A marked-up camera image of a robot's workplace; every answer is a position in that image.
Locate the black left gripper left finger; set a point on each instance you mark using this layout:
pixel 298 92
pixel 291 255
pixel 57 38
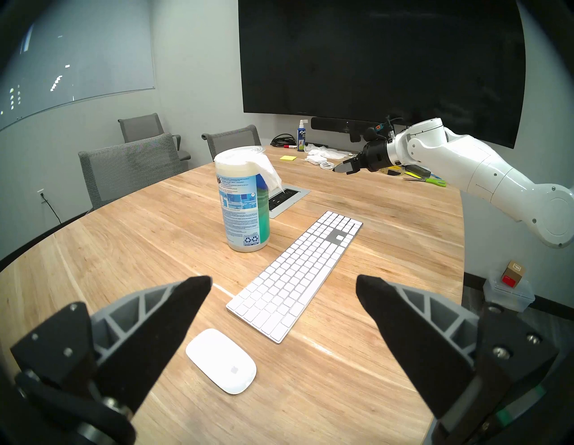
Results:
pixel 148 341

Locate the small cardboard box red label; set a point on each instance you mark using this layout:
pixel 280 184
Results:
pixel 513 273

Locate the black and yellow tape roll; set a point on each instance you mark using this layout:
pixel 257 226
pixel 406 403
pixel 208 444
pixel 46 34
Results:
pixel 393 171

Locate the clear plastic bin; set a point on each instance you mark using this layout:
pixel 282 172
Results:
pixel 509 298

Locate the grey office chair with armrests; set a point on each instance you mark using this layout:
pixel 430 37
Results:
pixel 141 128

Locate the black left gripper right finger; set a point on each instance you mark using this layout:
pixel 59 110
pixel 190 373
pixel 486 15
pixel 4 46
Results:
pixel 417 341

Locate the disinfecting wipes canister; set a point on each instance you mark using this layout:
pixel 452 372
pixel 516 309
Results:
pixel 242 206

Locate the crumpled white tissue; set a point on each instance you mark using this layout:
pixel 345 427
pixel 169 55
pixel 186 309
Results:
pixel 325 153

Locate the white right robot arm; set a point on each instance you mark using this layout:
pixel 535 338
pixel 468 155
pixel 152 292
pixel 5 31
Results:
pixel 484 170

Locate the glass wall board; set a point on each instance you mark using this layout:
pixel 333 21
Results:
pixel 76 54

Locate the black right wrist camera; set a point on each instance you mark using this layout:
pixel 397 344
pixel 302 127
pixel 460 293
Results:
pixel 379 130

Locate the white slim keyboard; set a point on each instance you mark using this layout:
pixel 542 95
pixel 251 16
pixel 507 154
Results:
pixel 291 278

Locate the large black wall screen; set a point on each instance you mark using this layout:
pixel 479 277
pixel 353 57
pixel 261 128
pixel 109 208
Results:
pixel 381 58

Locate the silver table power outlet box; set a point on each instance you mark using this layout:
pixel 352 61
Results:
pixel 287 198

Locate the white disinfecting wipe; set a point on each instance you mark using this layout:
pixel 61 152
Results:
pixel 271 175

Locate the whiteboard cleaner spray bottle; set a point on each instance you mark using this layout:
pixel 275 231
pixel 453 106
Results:
pixel 301 137

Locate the grey mesh office chair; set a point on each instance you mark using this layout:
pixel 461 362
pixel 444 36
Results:
pixel 130 168
pixel 231 141

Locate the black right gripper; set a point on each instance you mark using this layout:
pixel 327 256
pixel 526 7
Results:
pixel 374 155

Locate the black video conference bar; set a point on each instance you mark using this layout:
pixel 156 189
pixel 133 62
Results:
pixel 329 124

